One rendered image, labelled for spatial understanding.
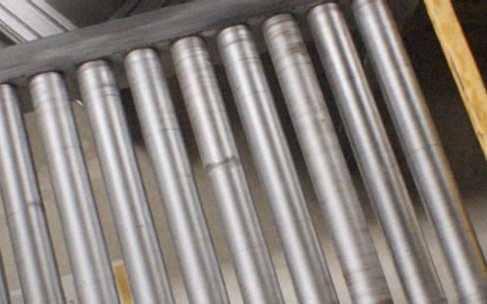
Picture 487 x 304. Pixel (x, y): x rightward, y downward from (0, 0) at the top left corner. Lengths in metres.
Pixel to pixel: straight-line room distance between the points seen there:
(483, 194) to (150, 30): 1.05
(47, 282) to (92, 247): 0.07
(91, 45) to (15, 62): 0.10
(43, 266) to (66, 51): 0.29
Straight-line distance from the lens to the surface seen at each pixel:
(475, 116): 1.18
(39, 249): 1.12
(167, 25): 1.20
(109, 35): 1.20
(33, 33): 1.89
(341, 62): 1.19
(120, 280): 1.91
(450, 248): 1.14
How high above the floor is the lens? 1.87
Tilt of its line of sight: 71 degrees down
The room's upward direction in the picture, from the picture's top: 5 degrees clockwise
